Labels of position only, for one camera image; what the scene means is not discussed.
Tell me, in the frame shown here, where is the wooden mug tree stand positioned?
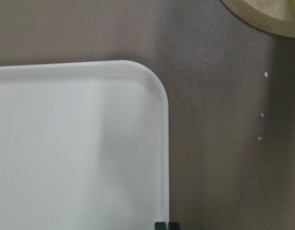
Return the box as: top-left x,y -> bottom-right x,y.
222,0 -> 295,38

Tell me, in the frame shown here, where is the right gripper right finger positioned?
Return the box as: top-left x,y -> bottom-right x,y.
168,222 -> 180,230

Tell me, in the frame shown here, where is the cream rabbit tray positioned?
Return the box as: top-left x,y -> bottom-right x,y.
0,60 -> 169,230

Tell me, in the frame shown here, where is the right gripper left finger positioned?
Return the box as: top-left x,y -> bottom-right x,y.
154,222 -> 167,230

